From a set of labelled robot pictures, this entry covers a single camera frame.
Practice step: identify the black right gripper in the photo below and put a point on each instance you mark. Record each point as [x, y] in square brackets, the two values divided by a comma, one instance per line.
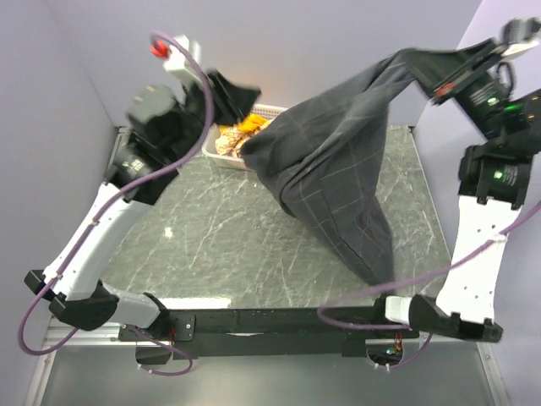
[450, 85]

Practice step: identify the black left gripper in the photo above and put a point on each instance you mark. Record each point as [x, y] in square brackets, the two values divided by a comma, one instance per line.
[231, 101]

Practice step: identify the dark grey checked pillowcase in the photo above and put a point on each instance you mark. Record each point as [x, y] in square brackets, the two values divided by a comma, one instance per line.
[321, 160]

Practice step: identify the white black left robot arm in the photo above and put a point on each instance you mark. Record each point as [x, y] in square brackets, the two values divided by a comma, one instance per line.
[72, 283]

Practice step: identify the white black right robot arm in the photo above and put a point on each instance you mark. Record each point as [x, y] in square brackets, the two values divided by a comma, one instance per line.
[494, 178]

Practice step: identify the crumpled orange white paper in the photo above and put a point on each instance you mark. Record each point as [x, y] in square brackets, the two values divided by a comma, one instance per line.
[230, 141]

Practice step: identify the yellow cloth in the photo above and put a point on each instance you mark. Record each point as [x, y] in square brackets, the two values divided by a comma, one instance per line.
[253, 123]

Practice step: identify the black base beam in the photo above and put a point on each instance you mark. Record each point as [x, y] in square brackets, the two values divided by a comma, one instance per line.
[265, 332]

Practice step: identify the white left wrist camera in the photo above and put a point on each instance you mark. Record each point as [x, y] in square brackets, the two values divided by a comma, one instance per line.
[175, 63]

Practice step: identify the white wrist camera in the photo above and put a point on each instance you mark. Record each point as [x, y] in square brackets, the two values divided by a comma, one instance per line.
[519, 36]
[175, 63]

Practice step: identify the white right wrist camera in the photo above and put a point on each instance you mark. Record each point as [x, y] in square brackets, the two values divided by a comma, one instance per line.
[519, 36]

